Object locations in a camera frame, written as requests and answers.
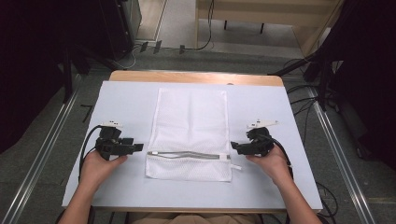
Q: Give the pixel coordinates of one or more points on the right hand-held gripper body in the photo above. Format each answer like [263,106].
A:
[261,141]

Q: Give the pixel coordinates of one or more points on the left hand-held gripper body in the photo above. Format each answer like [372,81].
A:
[109,143]

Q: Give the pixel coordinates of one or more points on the white mesh laundry bag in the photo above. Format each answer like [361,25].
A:
[190,124]

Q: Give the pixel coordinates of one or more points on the person's right hand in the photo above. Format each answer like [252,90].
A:
[274,163]

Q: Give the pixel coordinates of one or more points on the person's left hand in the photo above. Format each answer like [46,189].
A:
[96,168]

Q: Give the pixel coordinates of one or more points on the white table sheet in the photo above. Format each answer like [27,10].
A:
[124,102]

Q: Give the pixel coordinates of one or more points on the black metal stand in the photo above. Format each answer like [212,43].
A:
[68,74]
[314,71]

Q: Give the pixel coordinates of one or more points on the wooden table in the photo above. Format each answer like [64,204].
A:
[193,76]

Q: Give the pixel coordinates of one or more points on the person's beige trousers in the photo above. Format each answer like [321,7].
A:
[193,219]

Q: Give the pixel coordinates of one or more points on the black curtain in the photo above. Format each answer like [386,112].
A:
[34,62]
[367,71]

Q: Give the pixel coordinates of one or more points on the black equipment cabinet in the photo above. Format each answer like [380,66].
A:
[120,26]

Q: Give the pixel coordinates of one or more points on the light wooden bench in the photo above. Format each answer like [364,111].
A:
[267,14]

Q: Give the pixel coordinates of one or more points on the metal floor rail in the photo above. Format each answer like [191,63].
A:
[40,155]
[342,161]

